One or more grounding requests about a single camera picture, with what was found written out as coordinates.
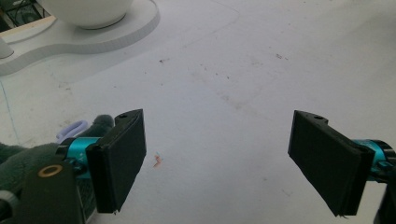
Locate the dark green plush toy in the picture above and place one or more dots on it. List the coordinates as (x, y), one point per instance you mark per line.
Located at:
(18, 161)

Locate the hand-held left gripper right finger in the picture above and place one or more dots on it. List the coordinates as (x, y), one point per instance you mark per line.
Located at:
(327, 158)

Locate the white curved board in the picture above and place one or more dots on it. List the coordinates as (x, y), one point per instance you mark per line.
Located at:
(74, 40)

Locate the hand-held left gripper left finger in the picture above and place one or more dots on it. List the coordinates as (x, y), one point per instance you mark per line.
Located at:
(116, 161)

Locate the pale purple plastic hook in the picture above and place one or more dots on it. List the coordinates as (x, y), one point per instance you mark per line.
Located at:
(71, 130)

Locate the white bowl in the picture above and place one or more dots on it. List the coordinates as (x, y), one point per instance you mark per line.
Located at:
(87, 12)

